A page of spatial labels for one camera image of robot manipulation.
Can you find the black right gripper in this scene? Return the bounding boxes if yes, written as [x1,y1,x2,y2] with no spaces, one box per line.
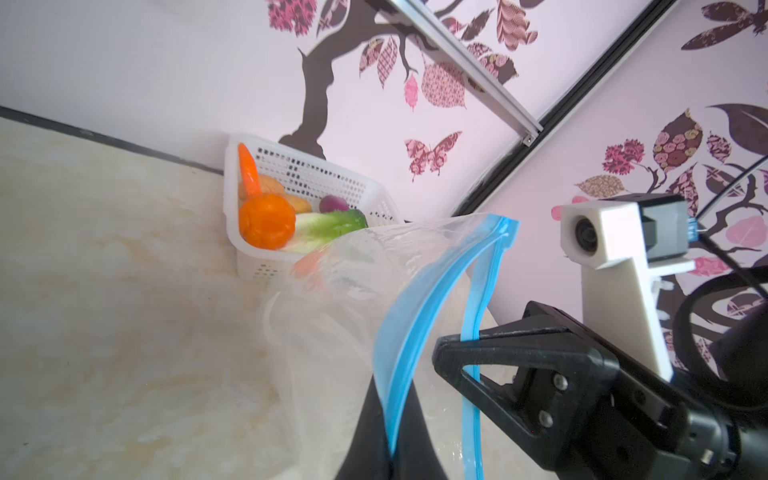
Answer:
[432,301,767,479]

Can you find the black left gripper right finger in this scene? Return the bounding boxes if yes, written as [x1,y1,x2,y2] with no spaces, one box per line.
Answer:
[391,383,447,480]

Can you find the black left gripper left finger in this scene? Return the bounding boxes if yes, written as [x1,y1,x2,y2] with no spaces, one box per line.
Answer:
[335,379,390,480]

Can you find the clear blue-zipper zip bag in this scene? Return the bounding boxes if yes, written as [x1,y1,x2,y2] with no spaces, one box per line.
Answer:
[262,214,519,479]

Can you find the orange toy pumpkin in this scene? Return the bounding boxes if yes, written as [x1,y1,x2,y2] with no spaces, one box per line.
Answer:
[238,194,296,250]

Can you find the orange toy carrot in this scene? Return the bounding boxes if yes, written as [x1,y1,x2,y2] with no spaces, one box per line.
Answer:
[238,143,262,200]

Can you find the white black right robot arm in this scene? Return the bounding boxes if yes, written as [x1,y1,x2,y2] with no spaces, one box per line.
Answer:
[432,274,767,479]

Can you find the green toy cabbage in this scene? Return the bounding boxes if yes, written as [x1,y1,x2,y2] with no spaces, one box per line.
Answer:
[282,210,368,254]

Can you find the purple toy onion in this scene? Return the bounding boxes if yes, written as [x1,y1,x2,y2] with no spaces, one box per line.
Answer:
[319,195,350,213]

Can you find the yellow toy potato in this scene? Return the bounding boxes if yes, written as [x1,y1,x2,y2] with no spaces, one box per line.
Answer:
[282,194,313,214]

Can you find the tan wrinkled toy bun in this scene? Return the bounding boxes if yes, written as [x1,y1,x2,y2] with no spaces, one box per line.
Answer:
[238,176,286,202]

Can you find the white perforated plastic basket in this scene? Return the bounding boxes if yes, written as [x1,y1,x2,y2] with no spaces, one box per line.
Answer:
[223,134,404,280]

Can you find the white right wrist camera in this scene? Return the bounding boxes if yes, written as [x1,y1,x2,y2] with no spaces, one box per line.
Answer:
[560,193,695,381]

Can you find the aluminium rail back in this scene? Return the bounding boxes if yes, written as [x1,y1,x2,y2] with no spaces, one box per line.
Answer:
[390,0,543,147]

